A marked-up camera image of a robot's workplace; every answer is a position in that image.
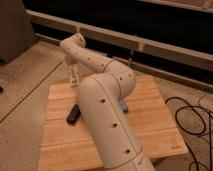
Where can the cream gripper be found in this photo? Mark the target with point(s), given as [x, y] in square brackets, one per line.
[73, 75]

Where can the grey cabinet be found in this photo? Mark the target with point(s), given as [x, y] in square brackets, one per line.
[16, 32]

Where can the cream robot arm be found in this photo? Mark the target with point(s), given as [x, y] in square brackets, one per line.
[98, 98]

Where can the small dark bottle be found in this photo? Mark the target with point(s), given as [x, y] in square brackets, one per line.
[73, 115]

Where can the wooden cutting board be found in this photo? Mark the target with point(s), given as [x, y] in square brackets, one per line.
[70, 148]

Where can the wooden shelf rail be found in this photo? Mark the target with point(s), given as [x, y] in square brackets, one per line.
[166, 51]

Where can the blue sponge block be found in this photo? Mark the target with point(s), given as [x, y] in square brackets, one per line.
[123, 106]

